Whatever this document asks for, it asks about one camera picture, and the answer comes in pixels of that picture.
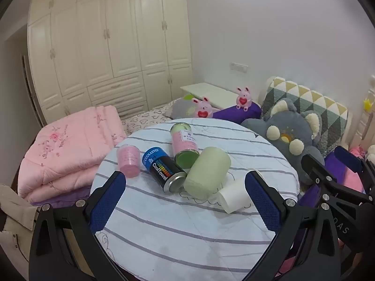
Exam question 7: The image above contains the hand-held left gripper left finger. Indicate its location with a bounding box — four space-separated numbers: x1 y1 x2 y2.
29 170 127 281

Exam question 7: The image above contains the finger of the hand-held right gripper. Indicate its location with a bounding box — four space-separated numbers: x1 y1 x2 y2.
334 145 375 195
301 153 375 254

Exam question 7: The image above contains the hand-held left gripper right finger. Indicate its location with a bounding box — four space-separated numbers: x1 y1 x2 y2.
243 170 347 281

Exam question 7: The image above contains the white cup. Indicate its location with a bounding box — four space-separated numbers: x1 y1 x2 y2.
217 169 265 215

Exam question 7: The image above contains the large light green cup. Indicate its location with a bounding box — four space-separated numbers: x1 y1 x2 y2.
183 146 232 200

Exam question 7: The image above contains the small pink cup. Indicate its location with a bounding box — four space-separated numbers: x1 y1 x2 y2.
116 144 140 178

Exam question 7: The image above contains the purple blanket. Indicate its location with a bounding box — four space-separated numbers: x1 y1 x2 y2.
297 152 370 211

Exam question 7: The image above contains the purple folded cloth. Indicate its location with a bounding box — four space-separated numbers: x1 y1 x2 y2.
31 187 92 207

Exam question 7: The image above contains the white bed headboard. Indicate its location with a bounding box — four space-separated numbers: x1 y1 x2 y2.
349 75 375 153

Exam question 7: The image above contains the grey cat plush toy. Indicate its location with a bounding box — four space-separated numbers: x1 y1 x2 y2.
241 98 326 185

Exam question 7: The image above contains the triangle patterned cushion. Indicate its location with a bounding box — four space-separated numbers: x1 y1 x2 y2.
260 77 353 157

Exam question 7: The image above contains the folded pink quilt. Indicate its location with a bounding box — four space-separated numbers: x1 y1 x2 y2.
17 105 127 204

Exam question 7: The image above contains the black and blue can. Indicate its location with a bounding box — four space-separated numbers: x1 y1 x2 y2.
142 146 188 194

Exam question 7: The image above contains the striped white table cloth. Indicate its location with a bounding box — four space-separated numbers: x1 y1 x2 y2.
89 118 300 281

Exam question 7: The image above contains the heart print bed sheet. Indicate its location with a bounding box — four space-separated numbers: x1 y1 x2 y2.
121 98 179 137

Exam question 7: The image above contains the purple bolster pillow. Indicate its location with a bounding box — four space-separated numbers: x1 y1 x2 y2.
211 102 262 120

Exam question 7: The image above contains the beige jacket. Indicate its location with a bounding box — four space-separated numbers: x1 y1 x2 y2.
0 183 41 276

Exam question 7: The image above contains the pink and green bottle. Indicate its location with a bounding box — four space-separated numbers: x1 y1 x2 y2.
170 122 200 174

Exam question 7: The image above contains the pink bunny plush toy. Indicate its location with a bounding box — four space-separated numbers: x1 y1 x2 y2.
236 86 254 112
191 96 213 119

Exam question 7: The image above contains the grey and green pillow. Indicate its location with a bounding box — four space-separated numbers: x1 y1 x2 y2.
163 95 200 120

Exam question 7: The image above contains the white bedside shelf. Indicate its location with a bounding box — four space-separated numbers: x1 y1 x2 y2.
180 82 244 109

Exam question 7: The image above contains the cream wardrobe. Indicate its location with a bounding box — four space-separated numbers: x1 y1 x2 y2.
27 0 194 125

